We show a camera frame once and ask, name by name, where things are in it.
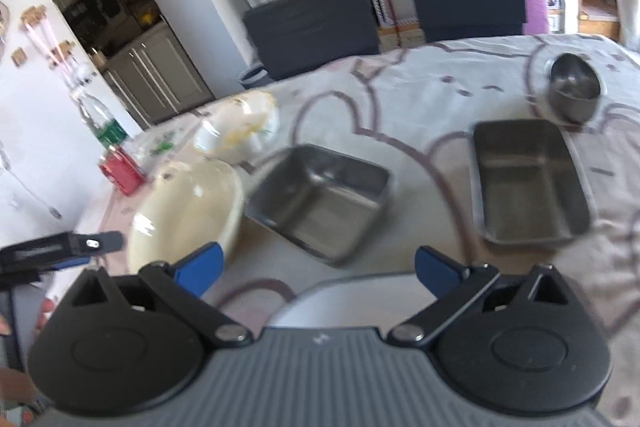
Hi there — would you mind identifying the white plate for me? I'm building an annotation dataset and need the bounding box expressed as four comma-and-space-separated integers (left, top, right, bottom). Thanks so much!
270, 272, 436, 330

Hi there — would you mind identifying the bear printed tablecloth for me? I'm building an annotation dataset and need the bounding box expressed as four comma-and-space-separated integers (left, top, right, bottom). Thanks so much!
75, 33, 640, 427

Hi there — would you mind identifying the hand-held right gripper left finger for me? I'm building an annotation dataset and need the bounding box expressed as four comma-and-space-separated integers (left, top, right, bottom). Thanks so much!
69, 243, 253, 349

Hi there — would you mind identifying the clear plastic water bottle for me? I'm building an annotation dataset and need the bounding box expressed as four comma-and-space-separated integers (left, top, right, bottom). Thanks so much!
70, 89, 130, 148

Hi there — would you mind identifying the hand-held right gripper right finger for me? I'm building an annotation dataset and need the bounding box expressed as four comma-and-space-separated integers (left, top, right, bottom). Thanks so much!
387, 246, 572, 349

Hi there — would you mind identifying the rectangular steel tray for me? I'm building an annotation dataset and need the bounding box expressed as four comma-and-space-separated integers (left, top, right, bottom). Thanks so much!
472, 119, 597, 249

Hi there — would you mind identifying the small white bowl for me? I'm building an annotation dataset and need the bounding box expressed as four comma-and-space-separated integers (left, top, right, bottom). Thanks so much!
192, 119, 236, 158

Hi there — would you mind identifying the yellow-rimmed floral bowl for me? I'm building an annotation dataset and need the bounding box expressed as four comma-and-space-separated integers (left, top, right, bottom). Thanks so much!
210, 89, 280, 165

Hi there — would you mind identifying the white cable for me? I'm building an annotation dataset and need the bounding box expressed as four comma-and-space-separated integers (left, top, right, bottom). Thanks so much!
0, 147, 63, 220

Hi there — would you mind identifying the pink wall ornament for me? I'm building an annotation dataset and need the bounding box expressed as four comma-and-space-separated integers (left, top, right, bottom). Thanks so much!
20, 7, 83, 88

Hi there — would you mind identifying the red box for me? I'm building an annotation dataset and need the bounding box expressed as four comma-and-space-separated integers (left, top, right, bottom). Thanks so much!
99, 147, 147, 196

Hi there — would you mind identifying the grey trash bin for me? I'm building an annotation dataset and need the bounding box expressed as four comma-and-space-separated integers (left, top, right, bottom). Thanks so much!
239, 64, 273, 90

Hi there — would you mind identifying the square steel container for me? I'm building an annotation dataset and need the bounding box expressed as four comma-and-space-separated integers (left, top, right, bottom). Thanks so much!
244, 146, 392, 268

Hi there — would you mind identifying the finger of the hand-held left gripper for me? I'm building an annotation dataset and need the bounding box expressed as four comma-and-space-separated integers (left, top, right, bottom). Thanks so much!
70, 230, 125, 254

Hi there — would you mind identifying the round steel bowl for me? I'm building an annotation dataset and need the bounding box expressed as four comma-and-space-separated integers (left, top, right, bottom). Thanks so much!
547, 53, 603, 124

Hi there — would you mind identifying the grey kitchen cabinet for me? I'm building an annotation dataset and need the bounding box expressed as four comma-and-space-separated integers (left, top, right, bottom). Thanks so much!
102, 24, 216, 130

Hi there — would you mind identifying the cream ceramic bowl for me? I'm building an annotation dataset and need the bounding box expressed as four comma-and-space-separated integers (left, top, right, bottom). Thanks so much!
126, 158, 245, 275

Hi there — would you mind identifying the person's left hand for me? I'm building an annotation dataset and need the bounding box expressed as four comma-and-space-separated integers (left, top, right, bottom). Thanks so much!
0, 366, 40, 410

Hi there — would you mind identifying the green packet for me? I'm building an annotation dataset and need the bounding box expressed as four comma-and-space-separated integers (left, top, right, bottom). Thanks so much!
150, 132, 176, 155

